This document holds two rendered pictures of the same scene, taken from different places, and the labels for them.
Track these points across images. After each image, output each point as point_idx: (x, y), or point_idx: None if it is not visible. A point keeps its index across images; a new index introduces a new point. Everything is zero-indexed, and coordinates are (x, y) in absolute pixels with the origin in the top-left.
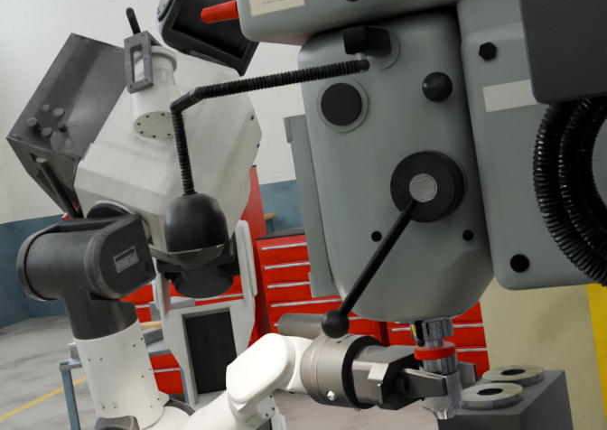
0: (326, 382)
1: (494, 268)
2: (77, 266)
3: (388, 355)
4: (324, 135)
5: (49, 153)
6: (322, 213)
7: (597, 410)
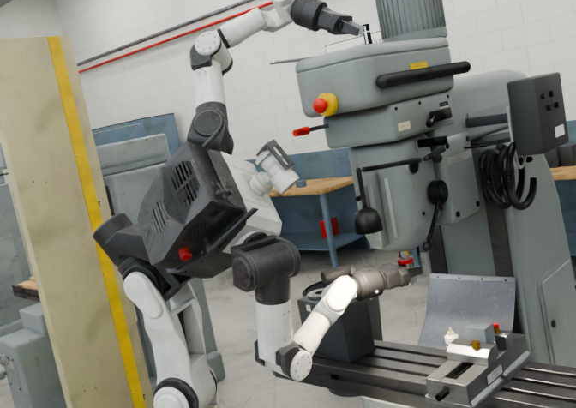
0: (375, 286)
1: (450, 218)
2: (289, 261)
3: (389, 268)
4: (407, 177)
5: (231, 207)
6: (402, 209)
7: (121, 369)
